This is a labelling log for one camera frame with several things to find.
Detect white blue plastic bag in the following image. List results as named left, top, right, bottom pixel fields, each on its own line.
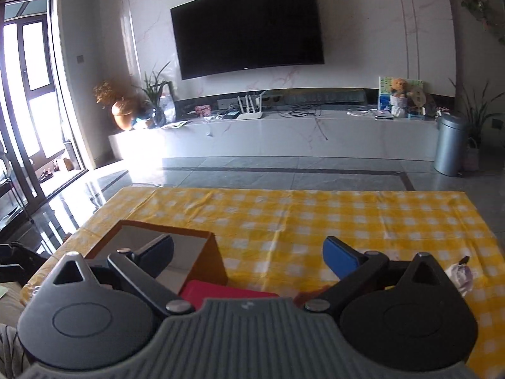
left=159, top=94, right=176, bottom=124

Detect brown cardboard box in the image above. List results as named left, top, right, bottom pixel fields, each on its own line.
left=81, top=220, right=229, bottom=301

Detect long grey soundbar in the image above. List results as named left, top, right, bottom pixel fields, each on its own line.
left=284, top=91, right=365, bottom=105

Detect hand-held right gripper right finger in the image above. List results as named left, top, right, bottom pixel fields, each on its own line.
left=304, top=236, right=450, bottom=313

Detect red cloth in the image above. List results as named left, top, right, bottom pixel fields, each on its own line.
left=178, top=280, right=282, bottom=312

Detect hanging green vine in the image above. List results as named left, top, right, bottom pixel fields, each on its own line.
left=458, top=0, right=505, bottom=44

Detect yellow checked tablecloth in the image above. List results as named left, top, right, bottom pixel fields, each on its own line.
left=20, top=187, right=503, bottom=376

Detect brown teddy bear bouquet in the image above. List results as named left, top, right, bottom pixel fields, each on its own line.
left=389, top=78, right=409, bottom=118

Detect small woven basket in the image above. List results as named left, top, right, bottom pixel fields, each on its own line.
left=463, top=138, right=480, bottom=172

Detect grey round trash can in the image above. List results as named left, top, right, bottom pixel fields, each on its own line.
left=433, top=114, right=469, bottom=177

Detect black cables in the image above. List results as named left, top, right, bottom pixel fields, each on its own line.
left=278, top=105, right=322, bottom=119

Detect round beige hand fan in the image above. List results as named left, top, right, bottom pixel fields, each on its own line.
left=406, top=87, right=427, bottom=113

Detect dark framed balcony door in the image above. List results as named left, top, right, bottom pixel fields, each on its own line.
left=0, top=0, right=89, bottom=222

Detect gold gourd ornament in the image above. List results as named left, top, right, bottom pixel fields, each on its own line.
left=111, top=97, right=139, bottom=132

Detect green plant in glass vase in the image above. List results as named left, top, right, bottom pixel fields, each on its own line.
left=136, top=61, right=172, bottom=127

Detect black wall television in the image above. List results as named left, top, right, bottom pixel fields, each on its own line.
left=170, top=0, right=326, bottom=81

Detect tall potted orchid plant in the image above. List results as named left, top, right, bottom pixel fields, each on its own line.
left=450, top=79, right=505, bottom=151

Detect black bag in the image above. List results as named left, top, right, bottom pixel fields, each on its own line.
left=0, top=243, right=52, bottom=285

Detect gold dried flower bunch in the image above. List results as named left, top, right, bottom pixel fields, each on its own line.
left=92, top=80, right=117, bottom=107

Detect white wifi router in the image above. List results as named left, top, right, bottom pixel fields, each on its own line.
left=236, top=95, right=264, bottom=122

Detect white marble television cabinet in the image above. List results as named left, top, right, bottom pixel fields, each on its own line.
left=108, top=108, right=440, bottom=168

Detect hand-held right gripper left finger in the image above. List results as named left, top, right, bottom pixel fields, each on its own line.
left=52, top=234, right=195, bottom=316

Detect striped cloth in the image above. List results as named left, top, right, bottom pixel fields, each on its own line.
left=0, top=324, right=32, bottom=379

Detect colourful painting board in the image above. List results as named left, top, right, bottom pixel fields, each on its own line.
left=377, top=76, right=425, bottom=113

